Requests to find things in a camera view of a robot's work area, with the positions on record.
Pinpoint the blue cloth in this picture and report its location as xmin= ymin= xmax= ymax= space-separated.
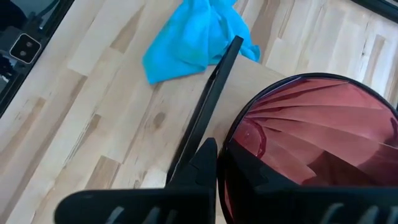
xmin=142 ymin=0 xmax=262 ymax=86

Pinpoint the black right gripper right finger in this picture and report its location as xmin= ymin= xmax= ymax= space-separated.
xmin=223 ymin=141 xmax=398 ymax=224

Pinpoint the translucent red faceted cup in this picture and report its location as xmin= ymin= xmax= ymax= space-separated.
xmin=216 ymin=72 xmax=398 ymax=224

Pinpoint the wooden shelf with black frame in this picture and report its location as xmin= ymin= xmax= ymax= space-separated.
xmin=165 ymin=35 xmax=287 ymax=188

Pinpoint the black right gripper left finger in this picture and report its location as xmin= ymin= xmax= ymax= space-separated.
xmin=53 ymin=138 xmax=219 ymax=224

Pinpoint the black square plate grey rim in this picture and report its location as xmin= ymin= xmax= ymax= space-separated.
xmin=9 ymin=32 xmax=42 ymax=65

